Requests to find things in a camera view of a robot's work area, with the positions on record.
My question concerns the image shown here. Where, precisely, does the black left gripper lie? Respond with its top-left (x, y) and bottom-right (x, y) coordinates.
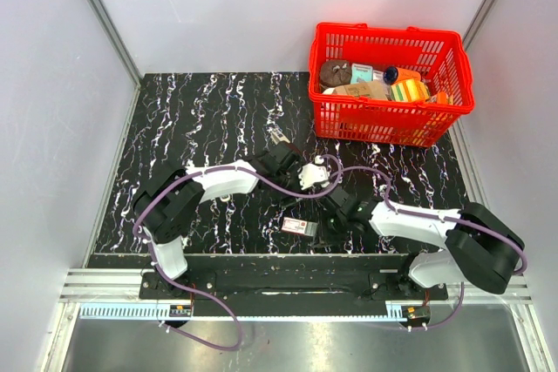
top-left (273, 163), bottom-right (313, 208)

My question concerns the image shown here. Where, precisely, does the cream metal stapler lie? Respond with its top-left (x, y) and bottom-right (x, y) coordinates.
top-left (269, 128), bottom-right (290, 145)

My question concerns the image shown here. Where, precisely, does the red staple box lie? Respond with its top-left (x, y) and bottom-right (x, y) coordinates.
top-left (281, 217), bottom-right (318, 237)

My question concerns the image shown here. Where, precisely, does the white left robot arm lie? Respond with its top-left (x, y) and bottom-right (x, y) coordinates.
top-left (133, 141), bottom-right (304, 299)

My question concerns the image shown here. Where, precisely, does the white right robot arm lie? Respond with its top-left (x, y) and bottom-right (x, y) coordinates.
top-left (318, 186), bottom-right (527, 299)

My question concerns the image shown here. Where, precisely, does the brown round bun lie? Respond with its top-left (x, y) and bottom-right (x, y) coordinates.
top-left (319, 59), bottom-right (352, 88)

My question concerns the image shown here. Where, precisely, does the black marble pattern mat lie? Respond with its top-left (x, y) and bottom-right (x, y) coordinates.
top-left (93, 72), bottom-right (469, 256)

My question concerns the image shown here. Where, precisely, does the brown cardboard box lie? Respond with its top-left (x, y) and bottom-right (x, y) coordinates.
top-left (323, 81), bottom-right (390, 100)

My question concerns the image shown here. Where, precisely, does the teal white small box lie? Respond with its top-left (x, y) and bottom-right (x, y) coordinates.
top-left (350, 63), bottom-right (374, 85)

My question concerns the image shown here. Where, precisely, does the red plastic shopping basket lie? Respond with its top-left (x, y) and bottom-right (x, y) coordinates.
top-left (309, 23), bottom-right (475, 147)

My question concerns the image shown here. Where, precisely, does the blue cap bottle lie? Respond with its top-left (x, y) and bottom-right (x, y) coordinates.
top-left (384, 66), bottom-right (422, 85)

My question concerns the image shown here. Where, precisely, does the green yellow striped box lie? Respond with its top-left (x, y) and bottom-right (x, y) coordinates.
top-left (391, 79), bottom-right (431, 103)

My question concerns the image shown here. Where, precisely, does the orange packet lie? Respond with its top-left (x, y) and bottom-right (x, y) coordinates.
top-left (428, 91), bottom-right (453, 105)

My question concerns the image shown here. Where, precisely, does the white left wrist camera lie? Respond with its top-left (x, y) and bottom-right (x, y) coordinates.
top-left (298, 155), bottom-right (330, 191)

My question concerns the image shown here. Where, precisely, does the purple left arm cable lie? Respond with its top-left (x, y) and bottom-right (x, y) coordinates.
top-left (133, 153), bottom-right (344, 351)

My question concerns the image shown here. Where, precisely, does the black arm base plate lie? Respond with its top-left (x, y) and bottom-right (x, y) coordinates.
top-left (139, 254), bottom-right (449, 303)

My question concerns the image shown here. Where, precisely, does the aluminium frame rail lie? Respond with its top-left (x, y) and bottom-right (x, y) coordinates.
top-left (60, 269), bottom-right (532, 322)

